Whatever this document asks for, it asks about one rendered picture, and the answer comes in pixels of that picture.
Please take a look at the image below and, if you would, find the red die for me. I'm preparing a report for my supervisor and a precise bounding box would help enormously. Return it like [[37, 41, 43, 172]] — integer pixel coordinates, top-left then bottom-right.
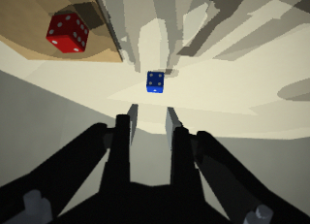
[[46, 13, 89, 53]]

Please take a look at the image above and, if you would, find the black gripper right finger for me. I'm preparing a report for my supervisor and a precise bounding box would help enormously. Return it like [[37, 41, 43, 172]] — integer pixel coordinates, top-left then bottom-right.
[[165, 107, 310, 224]]

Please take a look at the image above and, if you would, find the blue die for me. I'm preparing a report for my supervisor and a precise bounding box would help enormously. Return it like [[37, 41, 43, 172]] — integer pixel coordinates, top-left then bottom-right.
[[146, 72, 164, 93]]

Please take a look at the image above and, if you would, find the tan square mat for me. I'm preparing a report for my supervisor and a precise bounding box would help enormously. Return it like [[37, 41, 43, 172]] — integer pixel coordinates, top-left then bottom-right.
[[0, 0, 123, 63]]

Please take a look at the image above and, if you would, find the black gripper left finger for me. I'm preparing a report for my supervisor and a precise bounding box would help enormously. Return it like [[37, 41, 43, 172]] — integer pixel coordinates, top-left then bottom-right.
[[0, 104, 139, 224]]

